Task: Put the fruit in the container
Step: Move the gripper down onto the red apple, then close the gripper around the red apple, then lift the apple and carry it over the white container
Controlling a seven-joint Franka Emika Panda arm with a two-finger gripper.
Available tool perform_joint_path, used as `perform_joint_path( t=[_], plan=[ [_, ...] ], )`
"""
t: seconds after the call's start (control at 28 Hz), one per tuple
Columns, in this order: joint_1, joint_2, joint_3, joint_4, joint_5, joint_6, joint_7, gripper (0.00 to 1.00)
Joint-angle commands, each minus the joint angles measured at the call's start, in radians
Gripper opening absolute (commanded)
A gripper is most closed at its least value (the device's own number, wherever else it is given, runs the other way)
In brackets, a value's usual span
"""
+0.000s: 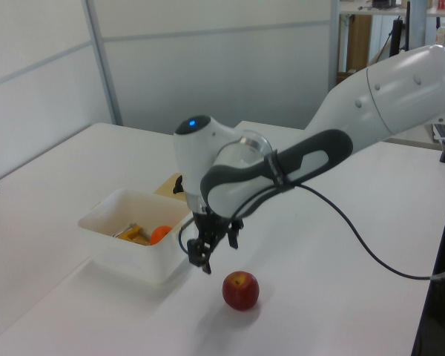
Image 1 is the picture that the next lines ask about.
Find red apple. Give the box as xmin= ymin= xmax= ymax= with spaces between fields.
xmin=222 ymin=270 xmax=261 ymax=312

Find orange clamp tool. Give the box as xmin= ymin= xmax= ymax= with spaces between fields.
xmin=111 ymin=222 xmax=152 ymax=247

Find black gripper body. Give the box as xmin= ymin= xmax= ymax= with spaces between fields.
xmin=192 ymin=207 xmax=245 ymax=239

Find cardboard box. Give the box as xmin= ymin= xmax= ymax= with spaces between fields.
xmin=335 ymin=68 xmax=357 ymax=87

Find white plastic container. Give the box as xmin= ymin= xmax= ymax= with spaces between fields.
xmin=76 ymin=188 xmax=196 ymax=286

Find beige lid with black handle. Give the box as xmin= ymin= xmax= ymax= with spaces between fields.
xmin=154 ymin=172 xmax=189 ymax=204

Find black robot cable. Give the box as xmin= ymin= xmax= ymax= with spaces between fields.
xmin=177 ymin=183 xmax=445 ymax=281

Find orange mandarin fruit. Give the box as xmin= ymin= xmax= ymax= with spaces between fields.
xmin=149 ymin=225 xmax=174 ymax=246

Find black monitor stand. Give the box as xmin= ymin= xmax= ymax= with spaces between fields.
xmin=391 ymin=18 xmax=404 ymax=57

